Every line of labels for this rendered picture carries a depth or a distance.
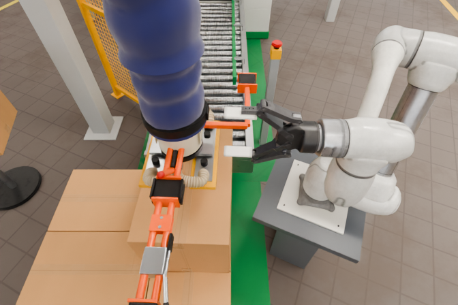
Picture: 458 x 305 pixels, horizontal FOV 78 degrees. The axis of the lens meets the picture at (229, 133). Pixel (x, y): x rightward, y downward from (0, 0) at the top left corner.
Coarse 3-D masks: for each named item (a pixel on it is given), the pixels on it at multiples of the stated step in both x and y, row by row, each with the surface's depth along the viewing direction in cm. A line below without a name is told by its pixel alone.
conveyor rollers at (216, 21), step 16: (208, 16) 309; (224, 16) 309; (208, 32) 285; (224, 32) 285; (208, 48) 268; (224, 48) 268; (240, 48) 268; (208, 64) 250; (224, 64) 250; (240, 64) 250; (208, 80) 240; (224, 80) 240; (240, 144) 191
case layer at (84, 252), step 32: (64, 192) 168; (96, 192) 168; (128, 192) 168; (64, 224) 155; (96, 224) 155; (128, 224) 155; (64, 256) 144; (96, 256) 144; (128, 256) 144; (32, 288) 135; (64, 288) 135; (96, 288) 135; (128, 288) 135; (192, 288) 135; (224, 288) 135
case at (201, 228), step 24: (144, 192) 123; (192, 192) 123; (216, 192) 123; (144, 216) 116; (192, 216) 116; (216, 216) 116; (144, 240) 110; (192, 240) 110; (216, 240) 110; (168, 264) 131; (192, 264) 130; (216, 264) 128
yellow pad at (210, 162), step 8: (208, 128) 122; (208, 136) 117; (216, 136) 120; (216, 144) 117; (216, 152) 115; (200, 160) 109; (208, 160) 112; (216, 160) 112; (192, 168) 110; (200, 168) 109; (208, 168) 109; (216, 168) 110; (192, 176) 107; (216, 176) 108; (208, 184) 105
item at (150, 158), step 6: (150, 144) 117; (150, 156) 113; (156, 156) 113; (162, 156) 113; (144, 162) 112; (150, 162) 111; (156, 162) 108; (162, 162) 111; (144, 168) 110; (162, 168) 109; (144, 186) 105
